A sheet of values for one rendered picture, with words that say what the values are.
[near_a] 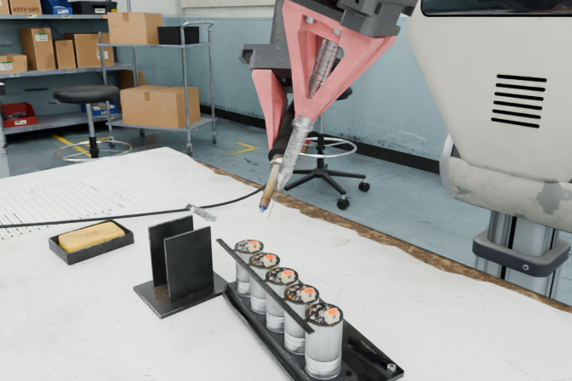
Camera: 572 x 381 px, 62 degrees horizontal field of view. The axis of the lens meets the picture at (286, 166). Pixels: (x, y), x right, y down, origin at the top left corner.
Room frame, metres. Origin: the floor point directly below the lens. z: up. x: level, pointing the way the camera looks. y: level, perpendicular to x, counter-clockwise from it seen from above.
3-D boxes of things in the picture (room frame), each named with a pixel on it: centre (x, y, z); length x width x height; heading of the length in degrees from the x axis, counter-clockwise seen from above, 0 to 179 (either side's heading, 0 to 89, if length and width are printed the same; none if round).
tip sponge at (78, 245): (0.49, 0.22, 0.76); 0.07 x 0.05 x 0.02; 135
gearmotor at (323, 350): (0.27, -0.03, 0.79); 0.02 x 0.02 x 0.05
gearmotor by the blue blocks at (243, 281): (0.37, 0.03, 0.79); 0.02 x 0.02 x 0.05
